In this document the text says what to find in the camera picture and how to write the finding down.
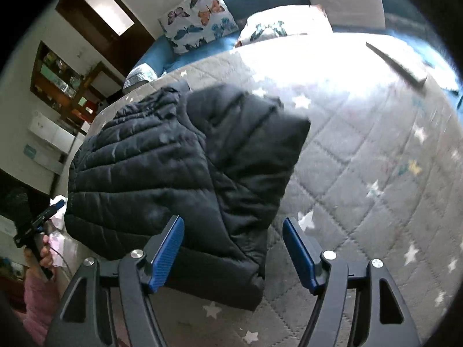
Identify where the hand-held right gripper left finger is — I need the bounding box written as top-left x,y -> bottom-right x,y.
45,215 -> 186,347

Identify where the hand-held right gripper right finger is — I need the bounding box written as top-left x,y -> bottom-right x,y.
282,217 -> 422,347

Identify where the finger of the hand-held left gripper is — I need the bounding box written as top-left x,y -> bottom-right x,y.
38,199 -> 67,222

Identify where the black puffer jacket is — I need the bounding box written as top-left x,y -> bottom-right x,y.
64,81 -> 312,311

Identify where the person's left forearm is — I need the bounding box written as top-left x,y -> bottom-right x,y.
22,265 -> 64,347

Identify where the person's left hand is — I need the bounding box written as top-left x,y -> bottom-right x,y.
23,234 -> 56,272

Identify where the white cabinet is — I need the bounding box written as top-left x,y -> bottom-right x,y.
22,111 -> 89,196

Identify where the grey star quilted blanket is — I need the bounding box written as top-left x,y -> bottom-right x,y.
61,31 -> 463,347

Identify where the wooden display shelf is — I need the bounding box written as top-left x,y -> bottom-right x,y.
30,41 -> 125,128

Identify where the silver glitter cushion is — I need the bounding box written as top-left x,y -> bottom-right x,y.
122,62 -> 159,90

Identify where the teal sofa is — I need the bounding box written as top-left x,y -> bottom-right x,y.
126,0 -> 463,111

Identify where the dark wooden door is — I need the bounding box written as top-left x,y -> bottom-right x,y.
55,0 -> 157,59

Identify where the grey flat remote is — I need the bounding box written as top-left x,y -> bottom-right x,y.
365,41 -> 430,88

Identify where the butterfly print pillow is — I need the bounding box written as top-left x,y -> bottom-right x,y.
158,0 -> 240,56
237,5 -> 334,46

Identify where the beige cushion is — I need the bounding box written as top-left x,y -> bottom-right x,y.
300,0 -> 386,30

